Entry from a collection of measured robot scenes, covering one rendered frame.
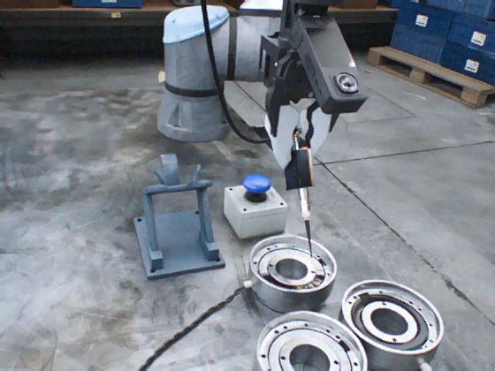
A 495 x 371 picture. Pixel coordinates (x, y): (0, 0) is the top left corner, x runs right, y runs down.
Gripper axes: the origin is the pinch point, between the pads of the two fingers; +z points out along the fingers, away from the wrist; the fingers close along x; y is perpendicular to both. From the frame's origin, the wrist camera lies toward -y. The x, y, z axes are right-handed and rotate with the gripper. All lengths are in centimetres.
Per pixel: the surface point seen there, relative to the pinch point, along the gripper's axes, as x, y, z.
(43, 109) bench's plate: 32, 55, 13
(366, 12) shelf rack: -226, 336, 51
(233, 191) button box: 5.3, 8.0, 8.6
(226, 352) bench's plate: 13.4, -15.6, 13.0
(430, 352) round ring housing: -4.9, -23.8, 9.5
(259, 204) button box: 2.9, 3.9, 8.6
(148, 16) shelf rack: -33, 328, 52
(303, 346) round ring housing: 6.4, -19.0, 10.5
